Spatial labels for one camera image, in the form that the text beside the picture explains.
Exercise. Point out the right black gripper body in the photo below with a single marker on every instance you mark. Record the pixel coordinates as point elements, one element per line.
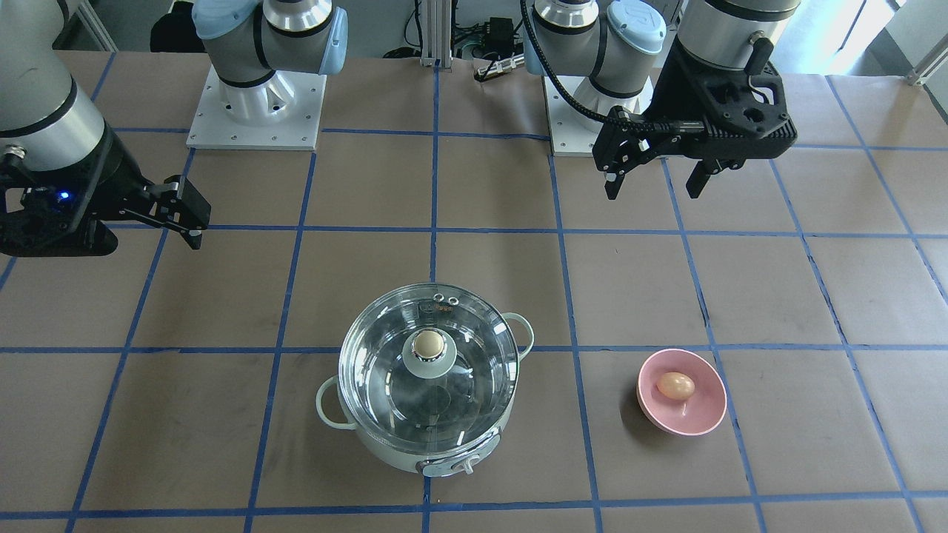
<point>117,176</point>

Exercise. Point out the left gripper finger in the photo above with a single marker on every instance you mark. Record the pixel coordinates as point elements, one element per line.
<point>700,176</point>
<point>620,159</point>

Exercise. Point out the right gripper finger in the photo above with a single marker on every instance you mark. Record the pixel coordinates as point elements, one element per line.
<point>184,210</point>

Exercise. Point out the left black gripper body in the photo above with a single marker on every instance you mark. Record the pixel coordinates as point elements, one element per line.
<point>675,95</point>

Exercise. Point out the brown egg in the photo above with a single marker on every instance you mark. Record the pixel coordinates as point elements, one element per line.
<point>676,386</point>

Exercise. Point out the glass pot lid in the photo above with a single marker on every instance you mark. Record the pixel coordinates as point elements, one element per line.
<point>428,366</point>

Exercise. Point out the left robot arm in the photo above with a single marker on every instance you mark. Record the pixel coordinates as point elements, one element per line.
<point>616,47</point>

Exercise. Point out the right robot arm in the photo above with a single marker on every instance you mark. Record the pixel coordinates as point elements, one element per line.
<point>269,59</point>

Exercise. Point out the mint green electric pot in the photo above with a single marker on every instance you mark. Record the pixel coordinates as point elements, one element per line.
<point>426,385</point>

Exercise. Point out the black power adapter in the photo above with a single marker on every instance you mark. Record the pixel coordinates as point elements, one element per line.
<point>499,36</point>

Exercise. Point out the pink bowl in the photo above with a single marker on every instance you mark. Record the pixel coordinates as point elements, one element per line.
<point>698,415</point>

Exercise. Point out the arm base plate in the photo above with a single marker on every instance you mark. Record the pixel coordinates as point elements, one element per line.
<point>573,134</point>
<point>283,113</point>

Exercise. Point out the aluminium frame post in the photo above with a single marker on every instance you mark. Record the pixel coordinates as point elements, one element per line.
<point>435,25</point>

